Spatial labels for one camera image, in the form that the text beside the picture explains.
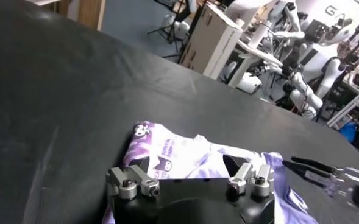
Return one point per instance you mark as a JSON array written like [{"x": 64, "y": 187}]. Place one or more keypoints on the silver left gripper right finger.
[{"x": 246, "y": 179}]

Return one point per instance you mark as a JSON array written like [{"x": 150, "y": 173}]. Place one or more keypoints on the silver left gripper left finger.
[{"x": 136, "y": 182}]

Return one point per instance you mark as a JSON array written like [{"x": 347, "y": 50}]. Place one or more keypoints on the lavender printed t-shirt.
[{"x": 182, "y": 152}]

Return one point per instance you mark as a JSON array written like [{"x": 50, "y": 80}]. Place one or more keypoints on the small white round robot base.
[{"x": 176, "y": 27}]

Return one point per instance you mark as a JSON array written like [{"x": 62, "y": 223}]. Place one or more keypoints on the white humanoid robot raised arm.
[{"x": 289, "y": 18}]

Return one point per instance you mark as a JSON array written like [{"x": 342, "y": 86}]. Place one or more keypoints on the blue bag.
[{"x": 348, "y": 132}]

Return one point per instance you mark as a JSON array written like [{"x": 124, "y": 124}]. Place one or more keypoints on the white humanoid robot dark joints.
[{"x": 322, "y": 67}]

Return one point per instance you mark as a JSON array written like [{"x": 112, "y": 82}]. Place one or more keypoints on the white rolling side table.
[{"x": 243, "y": 70}]

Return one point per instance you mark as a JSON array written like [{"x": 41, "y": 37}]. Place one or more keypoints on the tall white cardboard box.
[{"x": 209, "y": 45}]

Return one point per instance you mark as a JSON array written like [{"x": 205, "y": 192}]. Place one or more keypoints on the thin black tripod stand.
[{"x": 170, "y": 36}]

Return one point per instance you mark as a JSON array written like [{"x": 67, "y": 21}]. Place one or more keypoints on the white frame work desk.
[{"x": 346, "y": 106}]

